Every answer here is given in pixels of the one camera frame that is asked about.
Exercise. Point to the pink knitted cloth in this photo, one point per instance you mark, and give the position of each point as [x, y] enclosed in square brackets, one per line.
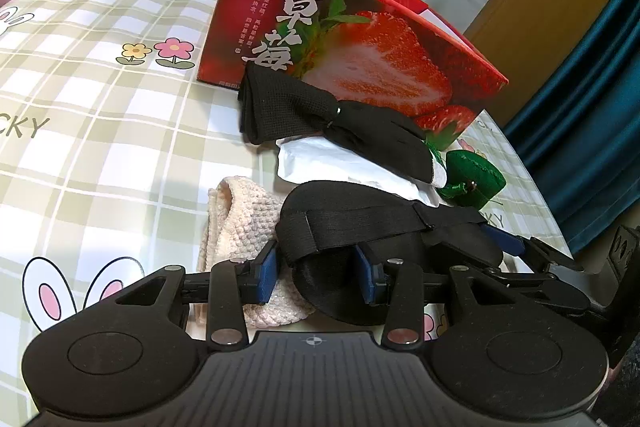
[241, 217]

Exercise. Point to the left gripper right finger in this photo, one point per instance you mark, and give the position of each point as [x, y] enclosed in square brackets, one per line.
[396, 283]

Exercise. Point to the black bow tie cloth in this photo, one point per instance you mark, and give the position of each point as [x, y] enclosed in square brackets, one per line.
[275, 106]

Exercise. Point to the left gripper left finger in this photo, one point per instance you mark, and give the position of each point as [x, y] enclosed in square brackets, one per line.
[232, 285]

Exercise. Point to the red strawberry cardboard box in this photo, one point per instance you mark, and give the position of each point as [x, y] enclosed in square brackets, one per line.
[389, 53]

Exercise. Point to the checkered bunny tablecloth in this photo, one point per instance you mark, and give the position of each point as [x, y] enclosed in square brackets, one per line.
[109, 146]

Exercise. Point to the black eye mask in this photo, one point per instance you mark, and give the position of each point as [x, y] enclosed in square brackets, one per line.
[333, 233]

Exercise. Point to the blue curtain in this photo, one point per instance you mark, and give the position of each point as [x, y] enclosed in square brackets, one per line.
[579, 135]

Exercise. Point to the green plush pouch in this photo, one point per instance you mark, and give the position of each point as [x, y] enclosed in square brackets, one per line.
[472, 181]

